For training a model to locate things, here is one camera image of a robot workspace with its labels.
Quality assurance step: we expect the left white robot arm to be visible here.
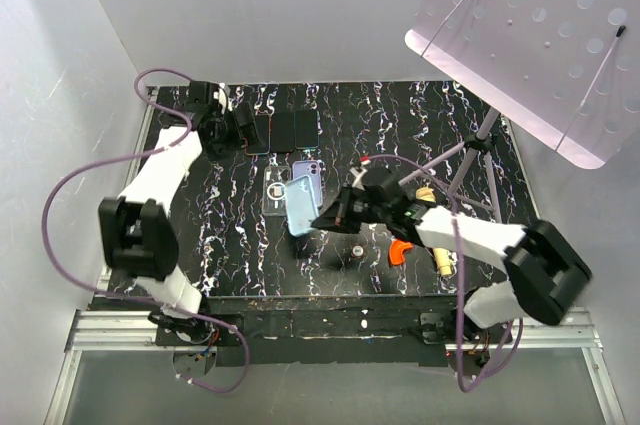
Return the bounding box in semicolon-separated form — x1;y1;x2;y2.
98;81;260;345

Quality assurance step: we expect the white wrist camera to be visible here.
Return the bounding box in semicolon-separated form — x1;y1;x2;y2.
213;83;230;114
350;156;371;190

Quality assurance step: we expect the phone with teal case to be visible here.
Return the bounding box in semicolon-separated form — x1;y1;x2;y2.
245;114;270;156

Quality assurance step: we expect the wooden recorder flute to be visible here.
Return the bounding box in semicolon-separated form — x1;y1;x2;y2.
416;187;454;278

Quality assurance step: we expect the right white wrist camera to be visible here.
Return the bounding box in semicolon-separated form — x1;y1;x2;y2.
350;156;371;190

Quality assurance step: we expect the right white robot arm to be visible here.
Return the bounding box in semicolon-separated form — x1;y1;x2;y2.
312;167;593;343

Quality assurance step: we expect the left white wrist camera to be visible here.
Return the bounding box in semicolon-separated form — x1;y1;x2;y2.
213;83;230;114

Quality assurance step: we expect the clear magsafe phone case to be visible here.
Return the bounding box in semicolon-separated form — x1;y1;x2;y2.
262;165;291;216

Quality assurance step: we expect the lilac phone case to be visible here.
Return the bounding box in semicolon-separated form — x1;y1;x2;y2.
292;160;323;208

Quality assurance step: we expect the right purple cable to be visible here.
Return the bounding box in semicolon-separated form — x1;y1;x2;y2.
369;154;525;394

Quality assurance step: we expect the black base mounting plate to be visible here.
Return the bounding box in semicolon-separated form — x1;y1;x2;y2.
89;294;516;369

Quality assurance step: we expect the orange elbow pipe piece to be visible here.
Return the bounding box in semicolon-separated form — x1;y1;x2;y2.
388;239;414;267

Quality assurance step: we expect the white perforated music stand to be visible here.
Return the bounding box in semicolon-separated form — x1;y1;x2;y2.
397;0;640;224

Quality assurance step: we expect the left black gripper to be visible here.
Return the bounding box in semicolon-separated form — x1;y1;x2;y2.
207;102;264;161

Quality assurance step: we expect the light blue phone case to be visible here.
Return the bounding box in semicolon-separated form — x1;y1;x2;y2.
285;175;319;237

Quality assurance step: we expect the black smartphone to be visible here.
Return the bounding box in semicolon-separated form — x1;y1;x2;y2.
294;109;319;150

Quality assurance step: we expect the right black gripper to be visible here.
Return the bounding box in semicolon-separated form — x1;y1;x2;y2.
312;183;389;235

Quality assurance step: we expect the dark phone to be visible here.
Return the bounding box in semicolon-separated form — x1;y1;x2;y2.
270;112;295;154

